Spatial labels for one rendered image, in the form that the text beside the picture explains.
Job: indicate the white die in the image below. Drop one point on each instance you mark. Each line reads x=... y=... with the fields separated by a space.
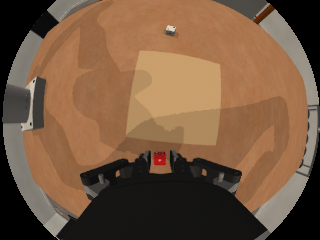
x=170 y=30

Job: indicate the tan square mat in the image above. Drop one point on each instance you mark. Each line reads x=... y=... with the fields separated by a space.
x=175 y=98

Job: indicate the red die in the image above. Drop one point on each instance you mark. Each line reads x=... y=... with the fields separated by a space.
x=159 y=158

